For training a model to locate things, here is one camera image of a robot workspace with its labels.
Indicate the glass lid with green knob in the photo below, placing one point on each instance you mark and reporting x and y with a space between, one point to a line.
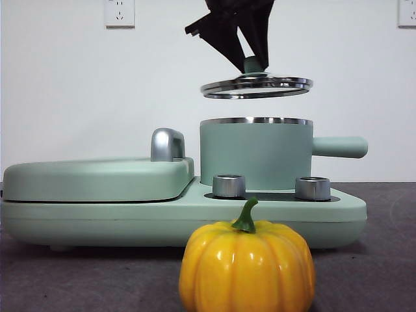
256 85

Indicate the yellow toy pumpkin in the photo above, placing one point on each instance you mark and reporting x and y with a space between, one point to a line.
247 269

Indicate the silver control knob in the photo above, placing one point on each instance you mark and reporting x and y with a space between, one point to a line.
228 187
312 189

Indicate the white wall socket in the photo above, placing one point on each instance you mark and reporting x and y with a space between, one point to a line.
408 13
119 14

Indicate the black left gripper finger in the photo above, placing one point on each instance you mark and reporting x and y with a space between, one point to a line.
224 35
260 32

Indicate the green breakfast machine base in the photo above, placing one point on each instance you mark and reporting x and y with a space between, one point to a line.
113 224

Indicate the green griddle cover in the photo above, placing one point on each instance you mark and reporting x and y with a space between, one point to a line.
91 182

